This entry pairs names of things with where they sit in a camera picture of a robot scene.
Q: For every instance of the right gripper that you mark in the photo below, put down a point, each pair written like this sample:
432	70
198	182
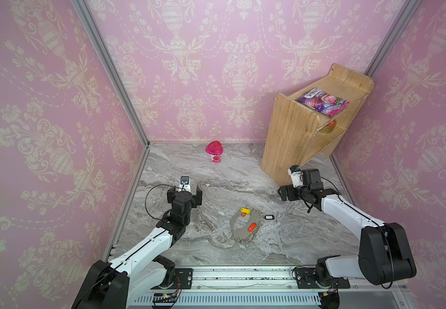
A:
285	193

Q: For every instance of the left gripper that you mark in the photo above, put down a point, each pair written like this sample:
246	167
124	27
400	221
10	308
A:
196	199

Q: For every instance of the metal key organizer plate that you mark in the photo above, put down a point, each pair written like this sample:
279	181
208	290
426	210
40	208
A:
238	225

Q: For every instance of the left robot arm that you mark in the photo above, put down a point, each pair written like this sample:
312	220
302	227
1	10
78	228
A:
116	284

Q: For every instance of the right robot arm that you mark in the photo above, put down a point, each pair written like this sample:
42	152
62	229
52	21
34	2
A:
384	253

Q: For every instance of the yellow key tag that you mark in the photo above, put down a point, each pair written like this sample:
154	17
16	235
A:
245	211

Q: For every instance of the red key tag with key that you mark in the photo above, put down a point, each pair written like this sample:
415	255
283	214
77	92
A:
252	227

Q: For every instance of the wooden shelf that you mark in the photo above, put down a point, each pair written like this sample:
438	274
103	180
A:
293	135

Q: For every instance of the red lid tin can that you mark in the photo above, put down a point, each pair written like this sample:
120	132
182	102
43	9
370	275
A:
328	128

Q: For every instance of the purple snack bag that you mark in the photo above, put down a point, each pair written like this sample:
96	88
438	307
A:
323	102

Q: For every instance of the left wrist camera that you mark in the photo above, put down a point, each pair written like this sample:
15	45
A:
184	184

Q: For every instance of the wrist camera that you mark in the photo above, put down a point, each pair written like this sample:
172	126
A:
184	184
296	176

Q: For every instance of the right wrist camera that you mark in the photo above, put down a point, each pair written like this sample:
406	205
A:
296	176

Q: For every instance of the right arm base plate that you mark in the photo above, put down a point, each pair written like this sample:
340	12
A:
305	278

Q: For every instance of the aluminium mounting rail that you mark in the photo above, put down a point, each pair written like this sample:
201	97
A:
270	287

